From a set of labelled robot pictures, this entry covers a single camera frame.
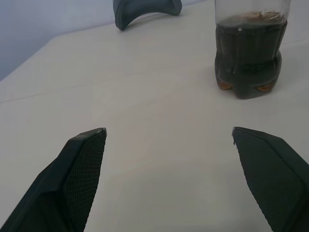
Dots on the dark grey curved object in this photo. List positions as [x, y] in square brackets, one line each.
[123, 14]

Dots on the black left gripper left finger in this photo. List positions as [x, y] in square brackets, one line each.
[72, 174]

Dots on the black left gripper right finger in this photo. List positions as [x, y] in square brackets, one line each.
[272, 174]

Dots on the bottle of brown liquid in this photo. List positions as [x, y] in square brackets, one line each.
[248, 53]

